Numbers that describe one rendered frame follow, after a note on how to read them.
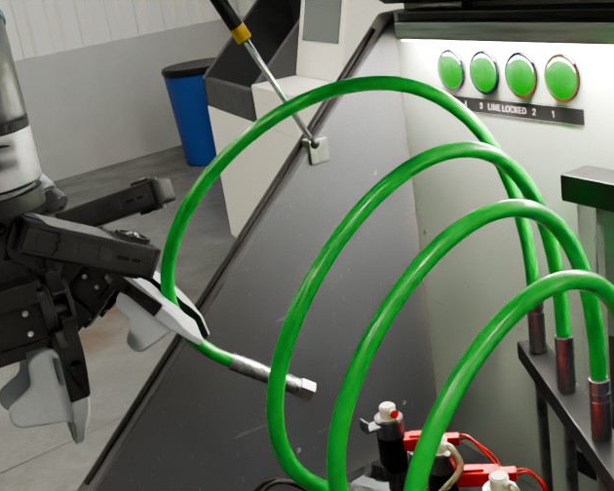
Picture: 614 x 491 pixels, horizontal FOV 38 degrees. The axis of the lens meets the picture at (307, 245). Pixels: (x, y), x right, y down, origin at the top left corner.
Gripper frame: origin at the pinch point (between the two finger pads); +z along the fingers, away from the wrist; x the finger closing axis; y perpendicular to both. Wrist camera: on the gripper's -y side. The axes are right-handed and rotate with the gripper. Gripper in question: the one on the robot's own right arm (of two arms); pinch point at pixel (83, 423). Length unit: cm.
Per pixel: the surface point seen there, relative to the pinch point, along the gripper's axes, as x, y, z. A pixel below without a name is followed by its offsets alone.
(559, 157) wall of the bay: -3, -56, -8
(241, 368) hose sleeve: -10.9, -18.6, 6.3
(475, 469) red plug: 10.4, -30.5, 13.4
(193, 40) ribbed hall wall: -676, -298, 34
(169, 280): -13.2, -13.8, -4.5
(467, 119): -1.2, -42.8, -15.1
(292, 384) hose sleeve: -9.2, -23.2, 9.3
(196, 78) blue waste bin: -562, -247, 51
